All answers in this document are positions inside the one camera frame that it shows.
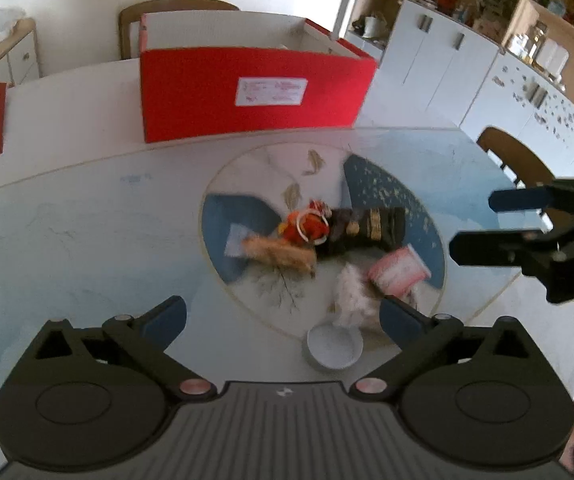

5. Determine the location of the white wall cabinet unit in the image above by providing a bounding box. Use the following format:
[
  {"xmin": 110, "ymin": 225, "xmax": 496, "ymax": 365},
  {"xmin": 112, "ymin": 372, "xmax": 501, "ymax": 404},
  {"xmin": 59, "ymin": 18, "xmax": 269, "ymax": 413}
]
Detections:
[{"xmin": 334, "ymin": 0, "xmax": 574, "ymax": 178}]

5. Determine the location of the white round lid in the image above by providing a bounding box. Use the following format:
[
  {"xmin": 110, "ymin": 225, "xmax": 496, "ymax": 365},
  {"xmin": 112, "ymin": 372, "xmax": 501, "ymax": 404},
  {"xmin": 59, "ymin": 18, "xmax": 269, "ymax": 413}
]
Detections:
[{"xmin": 307, "ymin": 324, "xmax": 364, "ymax": 372}]

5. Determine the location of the wooden dining chair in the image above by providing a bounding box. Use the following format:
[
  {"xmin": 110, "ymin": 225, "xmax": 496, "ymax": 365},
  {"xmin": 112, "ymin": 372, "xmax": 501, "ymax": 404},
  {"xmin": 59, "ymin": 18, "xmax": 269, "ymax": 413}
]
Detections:
[
  {"xmin": 476, "ymin": 126, "xmax": 558, "ymax": 188},
  {"xmin": 118, "ymin": 0, "xmax": 240, "ymax": 61}
]

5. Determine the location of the red round charm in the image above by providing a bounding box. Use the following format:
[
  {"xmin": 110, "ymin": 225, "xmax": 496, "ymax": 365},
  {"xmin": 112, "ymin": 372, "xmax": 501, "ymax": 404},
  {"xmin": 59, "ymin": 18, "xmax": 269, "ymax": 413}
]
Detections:
[{"xmin": 278, "ymin": 201, "xmax": 335, "ymax": 246}]

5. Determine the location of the white canister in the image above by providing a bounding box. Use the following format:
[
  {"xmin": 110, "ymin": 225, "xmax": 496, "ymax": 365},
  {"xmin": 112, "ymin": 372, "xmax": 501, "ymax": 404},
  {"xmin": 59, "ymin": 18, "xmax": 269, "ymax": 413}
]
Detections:
[{"xmin": 537, "ymin": 40, "xmax": 570, "ymax": 76}]

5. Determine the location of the white wooden sideboard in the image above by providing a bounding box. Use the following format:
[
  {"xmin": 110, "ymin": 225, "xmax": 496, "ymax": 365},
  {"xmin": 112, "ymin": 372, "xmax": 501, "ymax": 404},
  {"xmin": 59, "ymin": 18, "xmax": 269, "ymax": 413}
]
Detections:
[{"xmin": 0, "ymin": 17, "xmax": 42, "ymax": 88}]

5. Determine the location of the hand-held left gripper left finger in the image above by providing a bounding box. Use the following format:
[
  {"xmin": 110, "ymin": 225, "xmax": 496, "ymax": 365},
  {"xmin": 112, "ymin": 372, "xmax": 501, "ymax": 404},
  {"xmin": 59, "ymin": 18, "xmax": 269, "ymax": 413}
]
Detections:
[{"xmin": 32, "ymin": 296, "xmax": 218, "ymax": 402}]

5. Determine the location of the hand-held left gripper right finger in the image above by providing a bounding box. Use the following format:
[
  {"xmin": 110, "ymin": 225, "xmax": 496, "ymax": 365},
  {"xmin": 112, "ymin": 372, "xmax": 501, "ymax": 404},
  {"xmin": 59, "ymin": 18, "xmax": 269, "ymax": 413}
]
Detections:
[{"xmin": 350, "ymin": 296, "xmax": 542, "ymax": 403}]

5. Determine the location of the white tote bag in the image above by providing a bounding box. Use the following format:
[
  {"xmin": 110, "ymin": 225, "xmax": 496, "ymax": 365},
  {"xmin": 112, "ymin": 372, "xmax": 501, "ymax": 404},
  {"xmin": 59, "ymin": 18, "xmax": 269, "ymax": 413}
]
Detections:
[{"xmin": 362, "ymin": 14, "xmax": 390, "ymax": 41}]

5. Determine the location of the red cardboard box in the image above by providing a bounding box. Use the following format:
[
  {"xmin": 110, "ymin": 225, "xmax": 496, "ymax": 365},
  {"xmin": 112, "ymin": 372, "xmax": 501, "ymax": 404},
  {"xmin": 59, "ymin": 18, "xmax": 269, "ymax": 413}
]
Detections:
[{"xmin": 138, "ymin": 11, "xmax": 378, "ymax": 144}]

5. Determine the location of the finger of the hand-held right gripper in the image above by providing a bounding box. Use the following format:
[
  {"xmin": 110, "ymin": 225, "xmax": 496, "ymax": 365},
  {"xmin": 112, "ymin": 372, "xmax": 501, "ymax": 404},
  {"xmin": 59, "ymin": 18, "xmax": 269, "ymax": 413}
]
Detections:
[
  {"xmin": 448, "ymin": 229, "xmax": 564, "ymax": 267},
  {"xmin": 488, "ymin": 179, "xmax": 574, "ymax": 213}
]

